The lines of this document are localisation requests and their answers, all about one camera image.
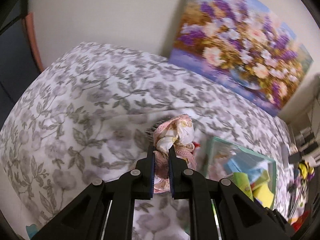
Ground dark cabinet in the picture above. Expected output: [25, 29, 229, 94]
[1, 9, 42, 125]

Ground white power strip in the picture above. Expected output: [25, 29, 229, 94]
[280, 143, 290, 167]

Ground grey floral blanket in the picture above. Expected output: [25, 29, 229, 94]
[1, 43, 293, 228]

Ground flower painting canvas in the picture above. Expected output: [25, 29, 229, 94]
[169, 0, 313, 116]

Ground pink floral scrunchie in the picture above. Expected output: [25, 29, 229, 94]
[153, 114, 197, 193]

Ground pink white fluffy cloth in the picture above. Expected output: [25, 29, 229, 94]
[208, 148, 234, 181]

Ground teal white shallow tray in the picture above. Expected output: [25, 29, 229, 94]
[201, 137, 277, 209]

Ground lime green cloth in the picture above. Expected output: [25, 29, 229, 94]
[233, 172, 254, 200]

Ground black power adapter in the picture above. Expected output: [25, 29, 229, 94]
[288, 152, 301, 164]

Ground yellow green sponge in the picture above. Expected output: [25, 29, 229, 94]
[253, 183, 274, 209]

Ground blue face mask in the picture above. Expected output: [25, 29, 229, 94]
[223, 150, 269, 184]

